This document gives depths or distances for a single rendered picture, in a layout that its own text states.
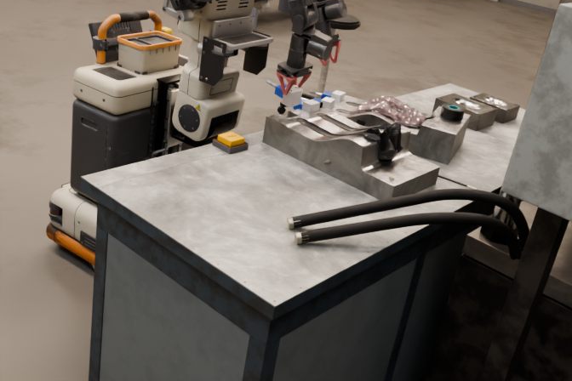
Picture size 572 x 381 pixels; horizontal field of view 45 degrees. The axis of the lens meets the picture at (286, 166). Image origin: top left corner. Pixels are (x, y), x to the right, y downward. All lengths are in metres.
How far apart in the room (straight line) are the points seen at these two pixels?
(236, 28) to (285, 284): 1.22
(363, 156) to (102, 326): 0.88
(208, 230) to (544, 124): 0.79
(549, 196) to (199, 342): 0.87
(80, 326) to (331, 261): 1.27
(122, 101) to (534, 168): 1.58
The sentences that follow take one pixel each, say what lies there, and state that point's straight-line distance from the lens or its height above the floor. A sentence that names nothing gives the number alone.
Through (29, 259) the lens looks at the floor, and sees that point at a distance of 3.04.
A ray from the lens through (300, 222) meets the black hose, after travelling 1.74.
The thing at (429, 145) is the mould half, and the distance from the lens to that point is 2.36.
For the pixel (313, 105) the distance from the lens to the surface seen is 2.31.
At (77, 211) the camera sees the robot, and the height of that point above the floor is 0.25.
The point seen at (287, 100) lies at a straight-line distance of 2.21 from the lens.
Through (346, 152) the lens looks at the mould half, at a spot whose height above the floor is 0.89.
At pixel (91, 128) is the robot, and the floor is 0.60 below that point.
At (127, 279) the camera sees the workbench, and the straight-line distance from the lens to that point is 1.89.
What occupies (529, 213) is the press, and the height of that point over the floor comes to 0.78.
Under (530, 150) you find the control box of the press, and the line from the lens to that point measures 1.49.
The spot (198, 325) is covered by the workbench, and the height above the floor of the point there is 0.60.
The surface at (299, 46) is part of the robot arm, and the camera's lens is 2.13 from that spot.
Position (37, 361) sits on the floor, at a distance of 2.53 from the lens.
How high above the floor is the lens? 1.64
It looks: 24 degrees down
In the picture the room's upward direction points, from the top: 10 degrees clockwise
